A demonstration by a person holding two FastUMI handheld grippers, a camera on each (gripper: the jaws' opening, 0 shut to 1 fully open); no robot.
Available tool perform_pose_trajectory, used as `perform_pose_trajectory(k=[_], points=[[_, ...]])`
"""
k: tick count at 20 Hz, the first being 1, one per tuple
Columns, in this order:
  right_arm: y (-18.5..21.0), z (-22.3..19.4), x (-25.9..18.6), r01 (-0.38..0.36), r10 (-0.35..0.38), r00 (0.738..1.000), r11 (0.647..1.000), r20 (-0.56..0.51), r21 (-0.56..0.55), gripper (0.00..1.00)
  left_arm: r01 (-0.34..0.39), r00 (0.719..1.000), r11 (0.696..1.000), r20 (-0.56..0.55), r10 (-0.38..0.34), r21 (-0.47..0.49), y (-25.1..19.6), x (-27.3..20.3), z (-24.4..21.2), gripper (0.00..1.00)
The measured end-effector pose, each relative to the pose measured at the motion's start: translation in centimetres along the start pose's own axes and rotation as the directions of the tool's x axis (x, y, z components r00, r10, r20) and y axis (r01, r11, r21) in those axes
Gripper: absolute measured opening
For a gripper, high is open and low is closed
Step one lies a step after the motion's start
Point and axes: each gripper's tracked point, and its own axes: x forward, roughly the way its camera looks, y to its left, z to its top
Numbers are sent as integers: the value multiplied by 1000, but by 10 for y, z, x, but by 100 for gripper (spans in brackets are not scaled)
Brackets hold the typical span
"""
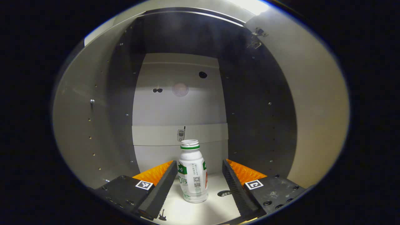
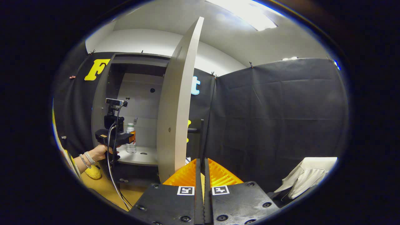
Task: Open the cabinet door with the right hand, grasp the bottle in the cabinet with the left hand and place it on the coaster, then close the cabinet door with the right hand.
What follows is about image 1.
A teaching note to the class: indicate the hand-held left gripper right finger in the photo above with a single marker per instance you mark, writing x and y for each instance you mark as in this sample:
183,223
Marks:
236,190

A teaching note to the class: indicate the white plastic bottle green label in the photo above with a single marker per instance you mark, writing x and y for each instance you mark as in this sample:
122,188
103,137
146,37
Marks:
192,175

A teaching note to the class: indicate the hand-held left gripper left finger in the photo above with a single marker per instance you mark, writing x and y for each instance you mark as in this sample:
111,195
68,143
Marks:
162,190

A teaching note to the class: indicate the white cabinet shelf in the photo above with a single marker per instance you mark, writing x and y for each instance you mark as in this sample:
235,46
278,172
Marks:
215,209

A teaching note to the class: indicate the dark grey cabinet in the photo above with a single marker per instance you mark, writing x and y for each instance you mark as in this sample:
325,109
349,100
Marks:
175,106

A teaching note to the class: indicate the metal door hinge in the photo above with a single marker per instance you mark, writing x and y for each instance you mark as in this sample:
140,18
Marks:
257,37

